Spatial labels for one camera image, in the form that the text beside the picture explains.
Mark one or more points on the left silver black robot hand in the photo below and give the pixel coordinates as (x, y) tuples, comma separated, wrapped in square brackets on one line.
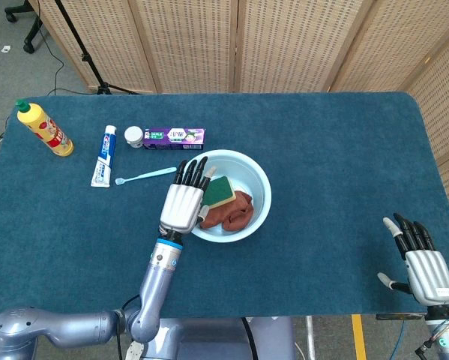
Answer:
[(181, 206)]

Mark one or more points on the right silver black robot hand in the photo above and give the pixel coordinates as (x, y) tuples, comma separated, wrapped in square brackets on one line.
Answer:
[(428, 273)]

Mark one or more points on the green and yellow sponge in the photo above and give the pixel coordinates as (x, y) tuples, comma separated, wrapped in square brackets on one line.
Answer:
[(220, 189)]

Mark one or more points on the light blue toothbrush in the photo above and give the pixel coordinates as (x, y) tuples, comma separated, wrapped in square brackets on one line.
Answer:
[(145, 175)]

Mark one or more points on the brown cloth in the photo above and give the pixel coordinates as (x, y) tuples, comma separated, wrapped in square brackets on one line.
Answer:
[(235, 217)]

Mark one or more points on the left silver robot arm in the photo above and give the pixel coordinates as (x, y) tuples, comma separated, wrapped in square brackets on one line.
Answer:
[(156, 285)]

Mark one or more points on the blue table cloth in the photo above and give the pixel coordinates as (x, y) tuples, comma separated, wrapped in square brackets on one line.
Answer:
[(321, 187)]

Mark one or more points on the purple toothpaste box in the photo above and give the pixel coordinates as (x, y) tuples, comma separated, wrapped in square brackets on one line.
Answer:
[(171, 139)]

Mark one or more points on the light blue plastic basin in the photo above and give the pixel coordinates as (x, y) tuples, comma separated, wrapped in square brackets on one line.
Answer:
[(256, 176)]

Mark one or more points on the small white jar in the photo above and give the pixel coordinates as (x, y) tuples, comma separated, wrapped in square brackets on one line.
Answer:
[(134, 135)]

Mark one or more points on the blue white toothpaste tube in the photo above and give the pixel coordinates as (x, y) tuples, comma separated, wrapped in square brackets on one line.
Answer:
[(104, 157)]

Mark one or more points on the grey robot torso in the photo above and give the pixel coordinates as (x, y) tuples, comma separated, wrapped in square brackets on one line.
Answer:
[(209, 341)]

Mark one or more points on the yellow detergent bottle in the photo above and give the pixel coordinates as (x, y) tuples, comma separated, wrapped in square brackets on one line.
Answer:
[(46, 129)]

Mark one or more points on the black tripod stand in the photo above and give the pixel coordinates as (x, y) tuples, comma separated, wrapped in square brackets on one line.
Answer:
[(85, 56)]

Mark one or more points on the black office chair base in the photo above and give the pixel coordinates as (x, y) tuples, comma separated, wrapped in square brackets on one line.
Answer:
[(33, 33)]

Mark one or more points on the white scrap on floor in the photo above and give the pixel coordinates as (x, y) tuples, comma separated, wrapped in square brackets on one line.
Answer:
[(6, 48)]

